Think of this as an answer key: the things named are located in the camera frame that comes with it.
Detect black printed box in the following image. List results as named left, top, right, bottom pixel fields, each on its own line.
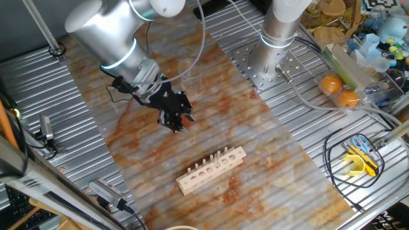
left=359, top=201, right=409, bottom=230

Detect thin black wire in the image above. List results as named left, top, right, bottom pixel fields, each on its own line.
left=105, top=83, right=134, bottom=104

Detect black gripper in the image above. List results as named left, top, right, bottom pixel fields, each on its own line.
left=140, top=75, right=196, bottom=134

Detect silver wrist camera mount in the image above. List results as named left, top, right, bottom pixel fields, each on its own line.
left=134, top=59, right=160, bottom=96

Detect black camera cable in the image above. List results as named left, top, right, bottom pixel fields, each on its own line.
left=123, top=204, right=148, bottom=230

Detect wooden round disc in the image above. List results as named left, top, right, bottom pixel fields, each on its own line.
left=319, top=0, right=346, bottom=17
left=313, top=27, right=346, bottom=42

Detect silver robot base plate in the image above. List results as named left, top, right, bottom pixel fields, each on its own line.
left=232, top=40, right=304, bottom=91

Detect orange marble pattern mat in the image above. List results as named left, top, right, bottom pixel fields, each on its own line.
left=59, top=4, right=357, bottom=230

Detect grey depth camera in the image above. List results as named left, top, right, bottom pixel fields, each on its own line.
left=88, top=178, right=128, bottom=210
left=38, top=114, right=54, bottom=141

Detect black cable connector block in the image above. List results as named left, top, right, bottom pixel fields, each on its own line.
left=111, top=75, right=134, bottom=94

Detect clear glass beaker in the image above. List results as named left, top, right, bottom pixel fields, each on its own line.
left=178, top=57, right=204, bottom=95

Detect glass jar with lid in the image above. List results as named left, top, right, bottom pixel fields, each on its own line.
left=304, top=3, right=322, bottom=20

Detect black keyboard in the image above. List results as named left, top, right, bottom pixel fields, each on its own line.
left=4, top=185, right=58, bottom=229

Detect clear plastic cup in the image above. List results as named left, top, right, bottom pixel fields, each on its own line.
left=370, top=56, right=391, bottom=73

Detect blue hexagonal plastic box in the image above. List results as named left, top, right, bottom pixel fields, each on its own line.
left=362, top=33, right=381, bottom=54

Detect clear round glass bowl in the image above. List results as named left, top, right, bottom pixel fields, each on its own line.
left=385, top=68, right=406, bottom=90

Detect black loose cable loop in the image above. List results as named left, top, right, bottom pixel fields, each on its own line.
left=323, top=127, right=386, bottom=213

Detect clear plastic fruit container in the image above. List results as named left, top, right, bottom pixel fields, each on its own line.
left=316, top=68, right=368, bottom=114

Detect aluminium profile post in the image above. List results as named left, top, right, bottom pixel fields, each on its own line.
left=372, top=118, right=409, bottom=151

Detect black white fiducial marker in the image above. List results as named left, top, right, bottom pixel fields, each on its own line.
left=364, top=0, right=402, bottom=12

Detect blue handled scissors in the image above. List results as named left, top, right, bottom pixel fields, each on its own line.
left=350, top=134, right=370, bottom=153

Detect silver metal pole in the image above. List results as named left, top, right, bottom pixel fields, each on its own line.
left=21, top=0, right=66, bottom=61

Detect yellow utility knife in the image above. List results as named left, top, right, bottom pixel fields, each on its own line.
left=346, top=145, right=380, bottom=177

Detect orange rod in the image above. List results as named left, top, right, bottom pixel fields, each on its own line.
left=0, top=100, right=19, bottom=150

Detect green clear plastic box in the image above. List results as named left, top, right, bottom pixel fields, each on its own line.
left=322, top=43, right=371, bottom=92

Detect blue plush toy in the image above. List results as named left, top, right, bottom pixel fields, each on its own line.
left=376, top=17, right=409, bottom=45

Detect yellow curved plastic part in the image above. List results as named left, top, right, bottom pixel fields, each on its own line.
left=341, top=154, right=366, bottom=177

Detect silver frame beam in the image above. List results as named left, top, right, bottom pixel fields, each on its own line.
left=0, top=134, right=128, bottom=230

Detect wooden test tube rack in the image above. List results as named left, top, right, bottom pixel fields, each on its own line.
left=175, top=146, right=247, bottom=196

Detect orange fruit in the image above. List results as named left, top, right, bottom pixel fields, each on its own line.
left=337, top=88, right=360, bottom=109
left=320, top=73, right=343, bottom=95

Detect green yellow small toy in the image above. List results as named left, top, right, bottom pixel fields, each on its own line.
left=388, top=44, right=405, bottom=61

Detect black camera clamp mount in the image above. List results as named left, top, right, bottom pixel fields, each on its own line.
left=33, top=130, right=66, bottom=160

